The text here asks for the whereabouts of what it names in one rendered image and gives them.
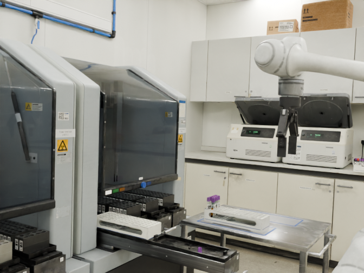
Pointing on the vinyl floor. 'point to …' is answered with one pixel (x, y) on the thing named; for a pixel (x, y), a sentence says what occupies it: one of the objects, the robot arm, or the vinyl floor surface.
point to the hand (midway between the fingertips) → (286, 152)
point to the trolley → (274, 234)
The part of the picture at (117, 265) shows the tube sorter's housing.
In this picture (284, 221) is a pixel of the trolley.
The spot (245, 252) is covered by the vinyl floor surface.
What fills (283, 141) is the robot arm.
